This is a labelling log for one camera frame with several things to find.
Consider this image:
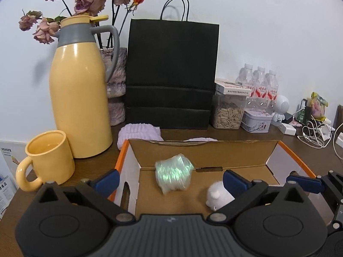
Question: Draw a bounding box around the lavender fluffy cloth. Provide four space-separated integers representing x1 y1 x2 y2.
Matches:
117 123 218 150

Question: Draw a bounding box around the yellow snack packet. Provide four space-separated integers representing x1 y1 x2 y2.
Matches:
310 92 329 121

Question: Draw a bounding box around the dried rose bouquet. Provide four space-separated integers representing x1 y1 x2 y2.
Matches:
18 0 146 50

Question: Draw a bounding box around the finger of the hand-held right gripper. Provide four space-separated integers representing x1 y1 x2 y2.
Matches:
285 171 326 194

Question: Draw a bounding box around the yellow thermos jug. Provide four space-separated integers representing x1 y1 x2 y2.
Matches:
49 15 120 159

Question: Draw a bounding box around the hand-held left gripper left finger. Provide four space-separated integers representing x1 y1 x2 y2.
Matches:
36 169 136 224

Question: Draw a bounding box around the clear seed container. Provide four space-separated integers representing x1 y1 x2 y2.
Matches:
212 91 247 129

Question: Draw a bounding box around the white robot toy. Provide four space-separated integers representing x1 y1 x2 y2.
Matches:
271 94 290 124

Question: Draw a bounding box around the green box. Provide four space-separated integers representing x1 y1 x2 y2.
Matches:
299 99 308 125

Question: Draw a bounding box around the small white plush toy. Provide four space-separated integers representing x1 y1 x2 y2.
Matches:
206 181 236 211

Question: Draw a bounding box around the flat white box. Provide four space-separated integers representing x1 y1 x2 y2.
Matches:
215 78 254 96

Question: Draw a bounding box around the printed tin box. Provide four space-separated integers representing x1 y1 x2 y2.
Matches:
240 109 272 134

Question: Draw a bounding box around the white charger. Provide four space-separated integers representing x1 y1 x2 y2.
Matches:
279 123 296 136

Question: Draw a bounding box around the black paper bag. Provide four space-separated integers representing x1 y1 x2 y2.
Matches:
125 0 220 130

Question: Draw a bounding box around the red label water bottle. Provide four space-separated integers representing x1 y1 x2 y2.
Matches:
235 63 256 86
264 70 279 113
252 66 269 113

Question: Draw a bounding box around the white cable bundle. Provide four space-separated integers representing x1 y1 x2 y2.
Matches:
297 119 335 148

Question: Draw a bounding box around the pink grey textured vase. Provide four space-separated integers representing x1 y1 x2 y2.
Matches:
99 47 128 126

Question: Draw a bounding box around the orange cardboard box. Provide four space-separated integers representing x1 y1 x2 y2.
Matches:
114 139 318 217

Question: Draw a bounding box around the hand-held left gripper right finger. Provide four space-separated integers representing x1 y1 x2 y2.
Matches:
209 169 307 224

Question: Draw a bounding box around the yellow mug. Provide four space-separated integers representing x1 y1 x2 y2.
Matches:
15 130 75 192

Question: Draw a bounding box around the white printed carton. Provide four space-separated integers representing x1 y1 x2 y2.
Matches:
0 139 27 220

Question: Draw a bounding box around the iridescent thread spool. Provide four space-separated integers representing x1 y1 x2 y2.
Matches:
155 154 194 195

